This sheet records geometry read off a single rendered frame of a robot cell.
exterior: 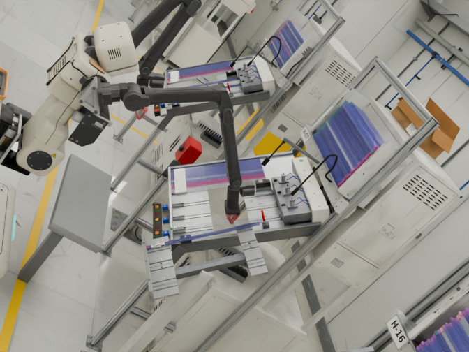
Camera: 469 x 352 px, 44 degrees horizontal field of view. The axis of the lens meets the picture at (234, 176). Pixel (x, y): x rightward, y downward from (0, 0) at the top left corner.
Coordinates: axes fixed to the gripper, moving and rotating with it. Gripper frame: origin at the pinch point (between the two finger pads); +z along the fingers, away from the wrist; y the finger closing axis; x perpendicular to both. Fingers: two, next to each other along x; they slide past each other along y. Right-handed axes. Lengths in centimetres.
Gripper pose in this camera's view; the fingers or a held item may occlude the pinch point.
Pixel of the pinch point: (231, 221)
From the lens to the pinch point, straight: 277.9
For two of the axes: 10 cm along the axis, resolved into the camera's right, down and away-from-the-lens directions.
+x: -9.9, 0.2, -1.3
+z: -0.5, 8.5, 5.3
